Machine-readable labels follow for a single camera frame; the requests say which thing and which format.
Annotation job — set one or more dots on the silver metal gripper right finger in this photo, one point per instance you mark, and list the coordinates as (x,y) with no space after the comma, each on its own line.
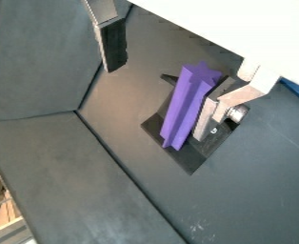
(256,81)

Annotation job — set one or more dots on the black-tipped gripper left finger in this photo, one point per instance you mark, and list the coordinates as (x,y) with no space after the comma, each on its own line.
(108,17)

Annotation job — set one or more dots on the purple star prism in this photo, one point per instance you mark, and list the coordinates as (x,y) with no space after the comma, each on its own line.
(196,80)

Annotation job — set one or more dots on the black curved fixture stand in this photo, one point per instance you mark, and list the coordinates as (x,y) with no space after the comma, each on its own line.
(209,133)

